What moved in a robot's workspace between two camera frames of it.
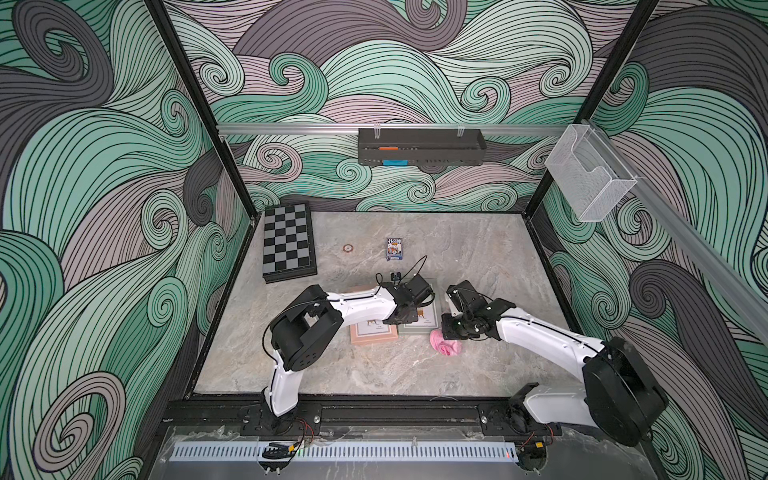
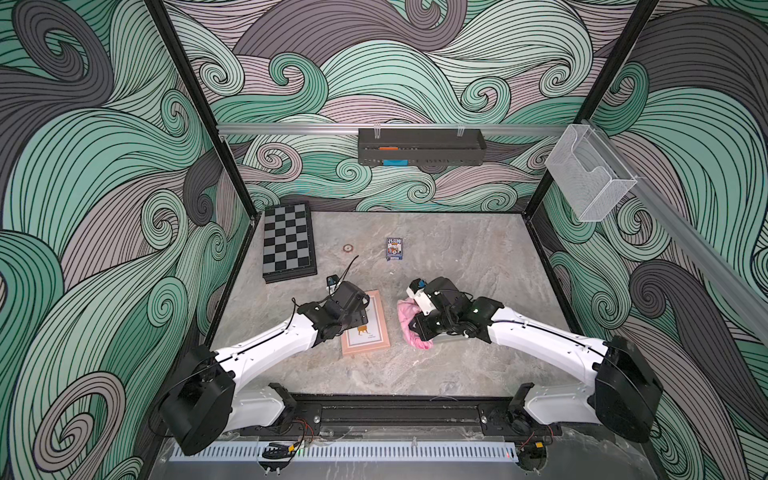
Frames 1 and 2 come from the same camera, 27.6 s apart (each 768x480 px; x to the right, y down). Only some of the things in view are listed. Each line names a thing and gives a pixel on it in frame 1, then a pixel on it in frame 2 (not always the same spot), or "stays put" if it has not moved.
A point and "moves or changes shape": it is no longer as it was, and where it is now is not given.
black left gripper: x=413 y=316 to x=359 y=316
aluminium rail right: x=723 y=264 stays put
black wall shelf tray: x=421 y=146 stays put
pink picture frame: x=372 y=331 moves or changes shape
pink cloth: x=443 y=346 to x=408 y=310
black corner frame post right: x=605 y=81 stays put
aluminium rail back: x=308 y=127 stays put
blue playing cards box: x=394 y=248 stays put
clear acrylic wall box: x=589 y=173 stays put
